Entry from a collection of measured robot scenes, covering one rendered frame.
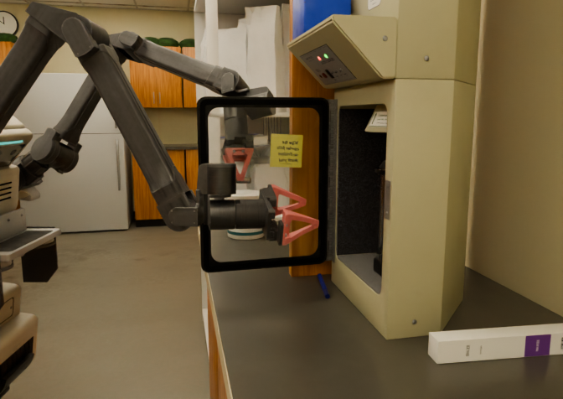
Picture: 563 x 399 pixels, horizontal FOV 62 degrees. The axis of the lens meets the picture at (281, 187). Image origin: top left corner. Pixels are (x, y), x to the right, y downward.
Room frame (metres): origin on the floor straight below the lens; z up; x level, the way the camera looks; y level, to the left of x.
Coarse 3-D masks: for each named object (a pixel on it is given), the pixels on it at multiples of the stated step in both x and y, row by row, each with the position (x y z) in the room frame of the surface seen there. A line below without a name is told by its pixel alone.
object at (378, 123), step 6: (378, 108) 0.95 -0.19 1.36; (384, 108) 0.93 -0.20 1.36; (372, 114) 0.98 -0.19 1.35; (378, 114) 0.94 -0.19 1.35; (384, 114) 0.92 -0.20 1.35; (372, 120) 0.95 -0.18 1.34; (378, 120) 0.93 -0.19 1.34; (384, 120) 0.92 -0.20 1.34; (372, 126) 0.94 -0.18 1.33; (378, 126) 0.92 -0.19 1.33; (384, 126) 0.91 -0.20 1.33
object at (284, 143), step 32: (256, 96) 1.07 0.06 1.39; (224, 128) 1.05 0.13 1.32; (256, 128) 1.06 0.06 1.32; (288, 128) 1.08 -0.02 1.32; (224, 160) 1.05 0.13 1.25; (256, 160) 1.06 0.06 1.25; (288, 160) 1.08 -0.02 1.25; (256, 192) 1.06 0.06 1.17; (224, 256) 1.05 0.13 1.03; (256, 256) 1.06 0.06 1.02; (288, 256) 1.08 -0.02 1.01
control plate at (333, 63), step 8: (320, 48) 0.92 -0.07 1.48; (328, 48) 0.89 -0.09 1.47; (304, 56) 1.04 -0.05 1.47; (312, 56) 1.00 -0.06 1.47; (320, 56) 0.96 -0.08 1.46; (328, 56) 0.92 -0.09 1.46; (336, 56) 0.89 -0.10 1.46; (312, 64) 1.04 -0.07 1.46; (320, 64) 1.00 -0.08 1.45; (328, 64) 0.95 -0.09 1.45; (336, 64) 0.92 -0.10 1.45; (320, 72) 1.04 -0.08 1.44; (344, 72) 0.92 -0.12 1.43; (328, 80) 1.04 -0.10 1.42; (336, 80) 1.00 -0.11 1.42; (344, 80) 0.96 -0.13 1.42
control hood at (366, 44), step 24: (336, 24) 0.79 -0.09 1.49; (360, 24) 0.80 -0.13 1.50; (384, 24) 0.80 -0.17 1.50; (288, 48) 1.09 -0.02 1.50; (312, 48) 0.96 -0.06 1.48; (336, 48) 0.86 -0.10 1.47; (360, 48) 0.80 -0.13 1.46; (384, 48) 0.80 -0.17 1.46; (312, 72) 1.09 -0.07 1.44; (360, 72) 0.86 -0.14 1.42; (384, 72) 0.80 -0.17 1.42
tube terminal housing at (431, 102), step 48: (384, 0) 0.87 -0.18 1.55; (432, 0) 0.82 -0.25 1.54; (480, 0) 0.99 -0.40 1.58; (432, 48) 0.82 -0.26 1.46; (336, 96) 1.11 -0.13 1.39; (384, 96) 0.85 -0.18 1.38; (432, 96) 0.82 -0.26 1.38; (432, 144) 0.83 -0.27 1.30; (336, 192) 1.10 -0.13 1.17; (432, 192) 0.83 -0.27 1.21; (384, 240) 0.83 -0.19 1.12; (432, 240) 0.83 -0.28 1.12; (384, 288) 0.83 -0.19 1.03; (432, 288) 0.83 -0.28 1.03; (384, 336) 0.82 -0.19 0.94
